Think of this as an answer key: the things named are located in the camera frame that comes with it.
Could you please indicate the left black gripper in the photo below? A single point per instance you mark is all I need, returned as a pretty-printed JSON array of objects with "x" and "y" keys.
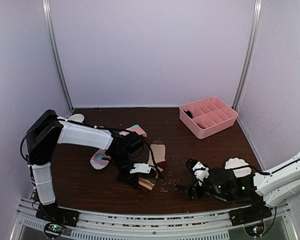
[{"x": 129, "y": 179}]

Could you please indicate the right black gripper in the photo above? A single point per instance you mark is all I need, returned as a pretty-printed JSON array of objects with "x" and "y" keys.
[{"x": 187, "y": 192}]

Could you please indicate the striped beige maroon sock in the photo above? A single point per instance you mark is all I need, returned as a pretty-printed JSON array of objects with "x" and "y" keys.
[{"x": 146, "y": 182}]

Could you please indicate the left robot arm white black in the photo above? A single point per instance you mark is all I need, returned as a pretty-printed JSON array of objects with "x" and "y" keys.
[{"x": 39, "y": 142}]

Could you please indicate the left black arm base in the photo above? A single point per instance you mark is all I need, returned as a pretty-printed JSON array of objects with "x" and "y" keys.
[{"x": 60, "y": 216}]

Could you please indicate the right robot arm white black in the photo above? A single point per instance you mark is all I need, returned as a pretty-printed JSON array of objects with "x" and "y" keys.
[{"x": 274, "y": 185}]

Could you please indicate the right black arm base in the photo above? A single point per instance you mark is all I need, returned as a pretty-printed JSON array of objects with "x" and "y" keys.
[{"x": 249, "y": 214}]

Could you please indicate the pink patterned sock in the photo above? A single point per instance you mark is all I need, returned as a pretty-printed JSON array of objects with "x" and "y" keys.
[{"x": 101, "y": 158}]

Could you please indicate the white scalloped bowl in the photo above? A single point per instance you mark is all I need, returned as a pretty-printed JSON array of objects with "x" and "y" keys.
[{"x": 239, "y": 166}]

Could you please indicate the pink divided organizer tray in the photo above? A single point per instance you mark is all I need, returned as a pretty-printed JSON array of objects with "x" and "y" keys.
[{"x": 210, "y": 116}]

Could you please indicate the black item in tray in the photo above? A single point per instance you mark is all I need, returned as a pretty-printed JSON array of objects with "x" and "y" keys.
[{"x": 189, "y": 114}]

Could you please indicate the white dark small bowl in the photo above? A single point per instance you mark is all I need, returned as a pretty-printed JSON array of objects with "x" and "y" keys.
[{"x": 78, "y": 117}]

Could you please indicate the right circuit board with leds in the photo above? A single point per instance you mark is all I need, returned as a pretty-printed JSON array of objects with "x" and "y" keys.
[{"x": 254, "y": 230}]

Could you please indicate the circuit board with leds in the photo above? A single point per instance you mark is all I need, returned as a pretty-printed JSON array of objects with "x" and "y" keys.
[
  {"x": 53, "y": 230},
  {"x": 254, "y": 230}
]

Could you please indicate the left circuit board with leds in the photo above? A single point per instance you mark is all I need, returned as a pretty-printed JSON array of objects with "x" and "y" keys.
[{"x": 53, "y": 230}]

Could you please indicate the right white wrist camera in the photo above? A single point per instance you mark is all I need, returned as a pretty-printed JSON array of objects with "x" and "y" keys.
[{"x": 200, "y": 172}]

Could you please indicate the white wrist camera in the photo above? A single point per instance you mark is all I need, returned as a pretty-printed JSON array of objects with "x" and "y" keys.
[
  {"x": 142, "y": 168},
  {"x": 200, "y": 172}
]

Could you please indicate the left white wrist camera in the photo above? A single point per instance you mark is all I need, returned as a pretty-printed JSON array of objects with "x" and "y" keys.
[{"x": 142, "y": 168}]

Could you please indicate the aluminium front rail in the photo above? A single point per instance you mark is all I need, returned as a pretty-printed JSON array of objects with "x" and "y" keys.
[{"x": 93, "y": 225}]

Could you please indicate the right aluminium frame post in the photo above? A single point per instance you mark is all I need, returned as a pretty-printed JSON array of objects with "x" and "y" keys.
[{"x": 251, "y": 47}]

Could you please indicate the aluminium frame post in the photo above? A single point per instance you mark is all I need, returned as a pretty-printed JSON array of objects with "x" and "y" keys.
[
  {"x": 251, "y": 47},
  {"x": 55, "y": 53}
]

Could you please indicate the left aluminium frame post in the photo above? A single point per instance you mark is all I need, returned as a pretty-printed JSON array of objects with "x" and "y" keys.
[{"x": 55, "y": 53}]

